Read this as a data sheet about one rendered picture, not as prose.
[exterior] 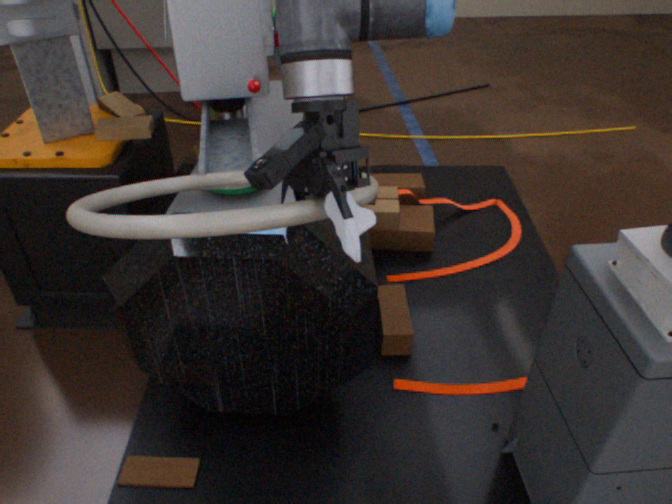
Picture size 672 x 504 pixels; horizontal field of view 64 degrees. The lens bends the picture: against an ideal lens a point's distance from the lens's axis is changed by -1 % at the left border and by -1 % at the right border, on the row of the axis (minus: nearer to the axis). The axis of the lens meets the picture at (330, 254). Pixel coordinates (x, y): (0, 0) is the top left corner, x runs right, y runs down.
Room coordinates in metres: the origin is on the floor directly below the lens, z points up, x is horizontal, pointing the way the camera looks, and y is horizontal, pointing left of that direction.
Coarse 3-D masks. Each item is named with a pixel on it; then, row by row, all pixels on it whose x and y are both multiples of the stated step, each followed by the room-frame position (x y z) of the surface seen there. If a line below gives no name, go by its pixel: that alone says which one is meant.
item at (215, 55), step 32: (192, 0) 1.31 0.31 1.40; (224, 0) 1.32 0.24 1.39; (256, 0) 1.33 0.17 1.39; (192, 32) 1.31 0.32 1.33; (224, 32) 1.32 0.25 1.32; (256, 32) 1.33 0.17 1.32; (192, 64) 1.30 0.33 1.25; (224, 64) 1.32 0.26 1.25; (256, 64) 1.33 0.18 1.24; (192, 96) 1.30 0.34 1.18; (224, 96) 1.32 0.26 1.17; (256, 96) 1.33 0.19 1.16
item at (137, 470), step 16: (128, 464) 1.00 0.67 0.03; (144, 464) 1.00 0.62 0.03; (160, 464) 1.00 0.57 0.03; (176, 464) 1.00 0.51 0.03; (192, 464) 1.00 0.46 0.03; (128, 480) 0.94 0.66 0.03; (144, 480) 0.94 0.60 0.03; (160, 480) 0.94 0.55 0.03; (176, 480) 0.94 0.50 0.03; (192, 480) 0.94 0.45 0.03
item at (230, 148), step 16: (208, 112) 1.30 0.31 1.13; (208, 128) 1.25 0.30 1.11; (224, 128) 1.26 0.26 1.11; (240, 128) 1.26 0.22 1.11; (208, 144) 1.15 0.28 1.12; (224, 144) 1.16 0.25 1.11; (240, 144) 1.16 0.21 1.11; (256, 144) 1.07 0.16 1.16; (208, 160) 1.08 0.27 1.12; (224, 160) 1.08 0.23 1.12; (240, 160) 1.08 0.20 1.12; (256, 160) 0.99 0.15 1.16
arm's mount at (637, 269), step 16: (624, 240) 1.02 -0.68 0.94; (640, 240) 1.00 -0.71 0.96; (656, 240) 1.00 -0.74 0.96; (624, 256) 1.00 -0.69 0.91; (640, 256) 0.95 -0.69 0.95; (656, 256) 0.94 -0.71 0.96; (624, 272) 0.98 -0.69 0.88; (640, 272) 0.93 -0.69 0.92; (656, 272) 0.89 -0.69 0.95; (640, 288) 0.91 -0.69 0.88; (656, 288) 0.87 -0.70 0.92; (640, 304) 0.89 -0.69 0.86; (656, 304) 0.85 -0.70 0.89; (656, 320) 0.84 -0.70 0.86
